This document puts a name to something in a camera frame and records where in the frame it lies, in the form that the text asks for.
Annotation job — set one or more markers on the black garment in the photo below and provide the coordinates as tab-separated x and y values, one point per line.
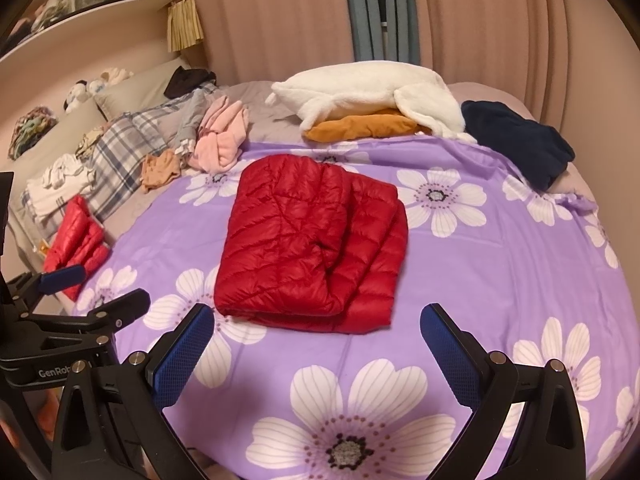
187	80

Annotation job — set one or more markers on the cream patterned cloth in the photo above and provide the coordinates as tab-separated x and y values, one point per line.
91	142

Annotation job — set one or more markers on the white fleece garment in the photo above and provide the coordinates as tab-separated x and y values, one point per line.
360	85

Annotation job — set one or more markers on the yellow fringed cloth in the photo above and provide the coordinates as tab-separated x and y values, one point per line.
185	22

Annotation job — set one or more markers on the navy garment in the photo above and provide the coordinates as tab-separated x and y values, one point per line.
515	140

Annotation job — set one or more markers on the beige wall shelf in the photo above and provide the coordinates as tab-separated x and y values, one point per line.
100	30

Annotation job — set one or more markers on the black and white plush dog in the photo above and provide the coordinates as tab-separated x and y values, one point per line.
76	95

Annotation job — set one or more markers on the white printed clothes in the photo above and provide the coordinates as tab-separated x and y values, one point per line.
60	180

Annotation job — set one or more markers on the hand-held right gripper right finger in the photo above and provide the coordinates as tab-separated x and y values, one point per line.
447	355

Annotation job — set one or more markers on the colourful knitted cloth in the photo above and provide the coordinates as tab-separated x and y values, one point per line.
32	130

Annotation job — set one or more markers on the purple floral blanket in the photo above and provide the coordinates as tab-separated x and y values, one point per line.
475	270

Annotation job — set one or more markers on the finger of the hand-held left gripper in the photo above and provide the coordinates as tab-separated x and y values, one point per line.
62	277
125	307

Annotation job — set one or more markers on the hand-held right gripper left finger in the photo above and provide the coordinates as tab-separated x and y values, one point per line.
182	355

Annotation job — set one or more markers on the pink curtain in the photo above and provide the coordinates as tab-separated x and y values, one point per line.
270	15
500	20

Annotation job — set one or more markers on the large red puffer jacket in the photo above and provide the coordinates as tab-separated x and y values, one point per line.
300	240

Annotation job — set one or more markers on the grey pillow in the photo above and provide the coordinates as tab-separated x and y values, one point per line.
145	90
70	125

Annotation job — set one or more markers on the teal curtain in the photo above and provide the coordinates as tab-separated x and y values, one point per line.
370	10

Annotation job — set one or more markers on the plaid pillow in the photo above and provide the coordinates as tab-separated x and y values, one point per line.
120	160

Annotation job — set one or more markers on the grey garment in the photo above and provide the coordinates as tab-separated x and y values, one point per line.
192	110

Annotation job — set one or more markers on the small folded red puffer jacket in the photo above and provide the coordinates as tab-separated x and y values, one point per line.
75	240

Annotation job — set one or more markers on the pink garment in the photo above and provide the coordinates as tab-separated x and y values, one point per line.
220	145

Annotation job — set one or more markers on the tan garment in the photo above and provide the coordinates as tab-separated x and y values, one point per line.
160	170

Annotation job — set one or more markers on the orange garment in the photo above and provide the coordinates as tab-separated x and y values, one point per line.
360	127

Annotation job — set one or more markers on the cream plush toy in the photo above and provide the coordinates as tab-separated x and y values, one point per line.
110	79

